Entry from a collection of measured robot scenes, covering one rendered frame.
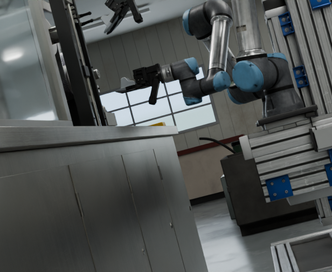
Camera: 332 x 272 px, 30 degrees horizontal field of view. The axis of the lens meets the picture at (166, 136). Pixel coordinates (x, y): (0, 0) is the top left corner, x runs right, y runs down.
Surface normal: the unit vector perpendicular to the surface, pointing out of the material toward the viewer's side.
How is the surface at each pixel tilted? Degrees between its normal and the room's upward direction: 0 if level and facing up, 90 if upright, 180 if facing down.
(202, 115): 90
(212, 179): 90
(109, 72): 90
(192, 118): 90
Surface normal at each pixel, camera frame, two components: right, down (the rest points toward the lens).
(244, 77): -0.65, 0.29
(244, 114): -0.13, 0.00
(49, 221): 0.95, -0.25
